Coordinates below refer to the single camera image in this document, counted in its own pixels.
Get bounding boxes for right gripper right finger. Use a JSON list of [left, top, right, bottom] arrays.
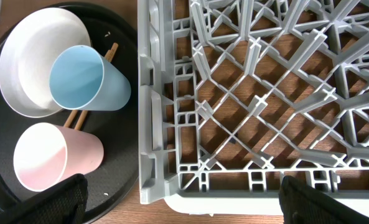
[[279, 176, 369, 224]]

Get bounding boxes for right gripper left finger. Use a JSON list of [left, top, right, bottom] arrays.
[[0, 174, 88, 224]]

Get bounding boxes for pink plastic cup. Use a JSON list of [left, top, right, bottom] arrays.
[[13, 123, 104, 192]]

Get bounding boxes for light blue plastic cup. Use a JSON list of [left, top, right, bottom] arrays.
[[49, 45, 131, 111]]

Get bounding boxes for grey round plate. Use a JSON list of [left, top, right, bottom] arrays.
[[0, 7, 91, 118]]

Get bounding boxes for wooden chopstick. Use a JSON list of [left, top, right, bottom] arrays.
[[62, 42, 119, 129], [74, 43, 119, 130]]

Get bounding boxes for grey dishwasher rack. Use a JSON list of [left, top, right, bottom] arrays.
[[138, 1, 369, 217]]

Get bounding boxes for round black serving tray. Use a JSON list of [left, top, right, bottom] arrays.
[[0, 2, 138, 223]]

